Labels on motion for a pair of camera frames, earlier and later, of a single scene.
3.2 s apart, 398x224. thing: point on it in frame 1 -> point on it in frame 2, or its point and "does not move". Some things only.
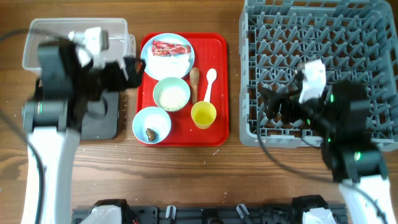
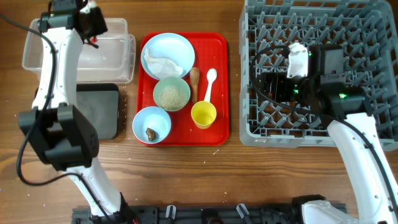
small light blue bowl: x=155 y=118 does not move
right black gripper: x=290 y=102 -> x=279 y=79
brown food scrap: x=151 y=134 does not move
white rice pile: x=173 y=98 does not move
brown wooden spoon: x=194 y=76 does not move
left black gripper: x=131 y=80 -> x=101 y=25
